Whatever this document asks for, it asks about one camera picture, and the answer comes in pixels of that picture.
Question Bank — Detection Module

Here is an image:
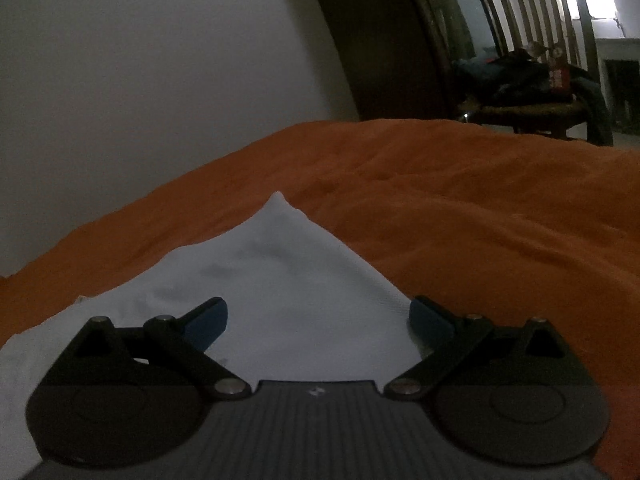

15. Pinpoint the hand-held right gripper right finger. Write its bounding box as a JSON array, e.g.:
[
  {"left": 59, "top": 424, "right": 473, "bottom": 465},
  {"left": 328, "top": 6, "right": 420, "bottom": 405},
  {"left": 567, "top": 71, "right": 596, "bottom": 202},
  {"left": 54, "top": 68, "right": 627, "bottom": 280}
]
[{"left": 381, "top": 295, "right": 597, "bottom": 403}]

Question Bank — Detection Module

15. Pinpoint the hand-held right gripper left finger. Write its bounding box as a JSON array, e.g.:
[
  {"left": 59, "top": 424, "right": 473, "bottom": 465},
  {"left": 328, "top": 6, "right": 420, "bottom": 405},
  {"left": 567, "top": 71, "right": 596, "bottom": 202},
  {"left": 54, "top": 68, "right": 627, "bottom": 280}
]
[{"left": 39, "top": 297, "right": 252, "bottom": 402}]

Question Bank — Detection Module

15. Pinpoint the white garment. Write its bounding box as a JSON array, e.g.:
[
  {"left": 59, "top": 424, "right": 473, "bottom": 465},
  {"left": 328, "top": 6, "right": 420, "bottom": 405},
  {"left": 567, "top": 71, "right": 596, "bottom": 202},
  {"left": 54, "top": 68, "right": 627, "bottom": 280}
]
[{"left": 0, "top": 191, "right": 426, "bottom": 480}]

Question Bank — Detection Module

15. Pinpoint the pile of dark clothes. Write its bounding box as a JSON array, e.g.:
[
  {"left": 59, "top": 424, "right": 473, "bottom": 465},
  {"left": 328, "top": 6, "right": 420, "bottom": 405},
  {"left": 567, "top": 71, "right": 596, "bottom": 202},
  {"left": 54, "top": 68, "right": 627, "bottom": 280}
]
[{"left": 456, "top": 42, "right": 615, "bottom": 147}]

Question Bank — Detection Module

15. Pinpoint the orange bed sheet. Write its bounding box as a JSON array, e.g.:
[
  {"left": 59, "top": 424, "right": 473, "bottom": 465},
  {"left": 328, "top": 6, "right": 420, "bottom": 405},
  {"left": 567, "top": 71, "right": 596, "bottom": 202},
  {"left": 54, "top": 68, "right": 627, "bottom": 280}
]
[{"left": 0, "top": 119, "right": 640, "bottom": 480}]

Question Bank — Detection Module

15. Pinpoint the red printed bag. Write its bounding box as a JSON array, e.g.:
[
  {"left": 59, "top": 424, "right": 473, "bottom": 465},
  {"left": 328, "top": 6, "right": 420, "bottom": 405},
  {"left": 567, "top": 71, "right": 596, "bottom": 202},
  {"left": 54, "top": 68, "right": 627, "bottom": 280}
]
[{"left": 547, "top": 45, "right": 572, "bottom": 92}]

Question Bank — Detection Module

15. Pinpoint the dark wooden door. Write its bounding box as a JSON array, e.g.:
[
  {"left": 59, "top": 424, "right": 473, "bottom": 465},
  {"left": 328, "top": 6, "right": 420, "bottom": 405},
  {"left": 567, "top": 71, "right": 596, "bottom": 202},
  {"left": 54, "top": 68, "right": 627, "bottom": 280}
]
[{"left": 301, "top": 0, "right": 453, "bottom": 122}]

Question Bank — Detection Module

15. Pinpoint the wooden slatted chair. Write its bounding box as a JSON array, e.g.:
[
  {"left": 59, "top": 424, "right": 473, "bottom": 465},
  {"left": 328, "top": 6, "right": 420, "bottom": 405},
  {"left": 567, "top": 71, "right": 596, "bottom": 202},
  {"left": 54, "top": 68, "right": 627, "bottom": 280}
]
[{"left": 457, "top": 0, "right": 615, "bottom": 147}]

